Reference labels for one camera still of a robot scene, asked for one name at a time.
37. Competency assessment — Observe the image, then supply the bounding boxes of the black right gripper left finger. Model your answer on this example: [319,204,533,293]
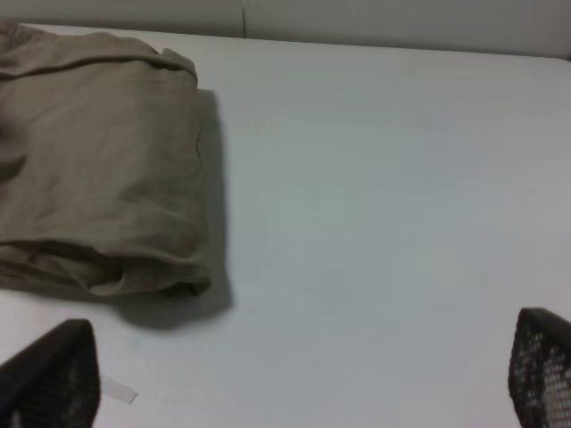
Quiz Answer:
[1,319,98,428]

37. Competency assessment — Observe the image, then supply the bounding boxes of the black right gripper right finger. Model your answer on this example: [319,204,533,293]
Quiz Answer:
[508,308,570,428]

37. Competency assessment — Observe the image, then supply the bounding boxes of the khaki shorts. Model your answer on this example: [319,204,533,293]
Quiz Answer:
[1,23,211,296]

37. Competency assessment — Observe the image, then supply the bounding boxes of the clear tape strip front right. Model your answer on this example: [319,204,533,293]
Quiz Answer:
[100,374,138,405]

